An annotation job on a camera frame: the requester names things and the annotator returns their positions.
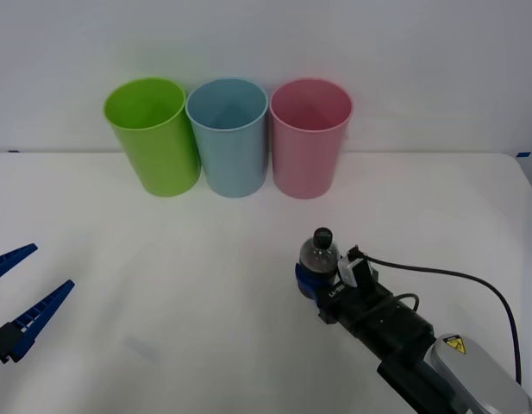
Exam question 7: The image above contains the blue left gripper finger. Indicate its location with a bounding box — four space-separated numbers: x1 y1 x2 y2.
0 279 76 364
0 243 39 286

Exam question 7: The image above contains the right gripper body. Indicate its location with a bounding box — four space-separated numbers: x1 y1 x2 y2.
322 275 397 336

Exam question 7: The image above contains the pink plastic bin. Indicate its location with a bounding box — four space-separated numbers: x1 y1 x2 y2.
268 77 354 200

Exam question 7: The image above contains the pale blue plastic bin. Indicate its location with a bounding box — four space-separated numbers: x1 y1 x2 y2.
185 77 268 199

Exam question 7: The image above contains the green plastic bin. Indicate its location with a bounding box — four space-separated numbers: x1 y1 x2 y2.
103 77 203 198

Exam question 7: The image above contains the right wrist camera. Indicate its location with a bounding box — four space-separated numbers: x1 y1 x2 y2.
336 245 380 295

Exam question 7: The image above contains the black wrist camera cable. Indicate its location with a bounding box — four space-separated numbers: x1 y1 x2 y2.
355 253 523 386

